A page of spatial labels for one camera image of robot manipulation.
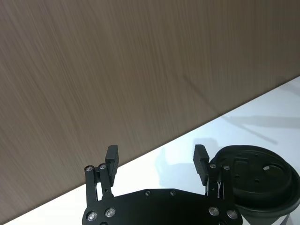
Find black paper cup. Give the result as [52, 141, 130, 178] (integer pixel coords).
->
[243, 208, 293, 225]

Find black plastic cup lid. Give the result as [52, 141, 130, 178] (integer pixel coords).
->
[208, 145, 300, 218]

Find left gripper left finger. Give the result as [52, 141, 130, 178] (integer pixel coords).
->
[84, 145, 120, 208]

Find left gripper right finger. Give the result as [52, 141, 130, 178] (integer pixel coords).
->
[193, 144, 232, 200]

